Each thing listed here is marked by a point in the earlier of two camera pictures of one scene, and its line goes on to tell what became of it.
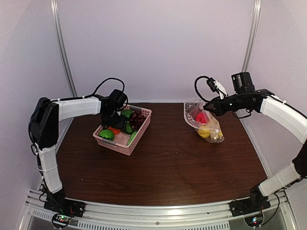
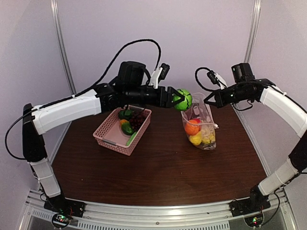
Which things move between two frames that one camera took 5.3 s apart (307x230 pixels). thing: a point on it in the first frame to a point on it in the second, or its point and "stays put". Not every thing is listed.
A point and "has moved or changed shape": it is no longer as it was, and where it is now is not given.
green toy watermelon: x=107 y=134 to x=185 y=104
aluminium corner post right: x=255 y=17 stays put
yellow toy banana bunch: x=216 y=135 to x=208 y=136
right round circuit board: x=254 y=219 stays put
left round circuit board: x=61 y=221 stays put
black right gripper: x=218 y=109 to x=220 y=101
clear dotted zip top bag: x=197 y=116 has moved or changed shape
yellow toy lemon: x=204 y=133 to x=196 y=139
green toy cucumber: x=131 y=138 stays put
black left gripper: x=121 y=124 to x=166 y=102
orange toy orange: x=114 y=131 to x=192 y=127
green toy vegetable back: x=128 y=112 stays put
